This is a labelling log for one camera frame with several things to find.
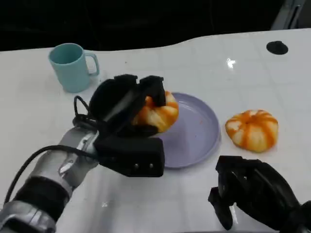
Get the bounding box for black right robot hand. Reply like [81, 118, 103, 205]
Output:
[208, 155, 305, 231]

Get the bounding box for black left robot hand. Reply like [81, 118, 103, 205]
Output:
[88, 74, 168, 138]

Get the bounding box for orange and white bread roll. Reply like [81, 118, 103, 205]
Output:
[132, 91, 180, 133]
[225, 109, 279, 153]

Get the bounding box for pale green mug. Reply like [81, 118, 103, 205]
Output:
[48, 43, 101, 94]

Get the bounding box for lilac plate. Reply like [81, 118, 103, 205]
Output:
[157, 92, 221, 169]

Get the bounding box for black round table grommet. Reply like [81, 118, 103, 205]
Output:
[266, 41, 289, 55]

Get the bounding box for grey furniture panel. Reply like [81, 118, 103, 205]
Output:
[270, 0, 307, 31]

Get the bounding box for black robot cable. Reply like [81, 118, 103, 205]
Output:
[72, 95, 101, 131]
[3, 145, 98, 204]

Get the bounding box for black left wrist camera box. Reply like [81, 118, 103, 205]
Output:
[93, 135, 166, 178]

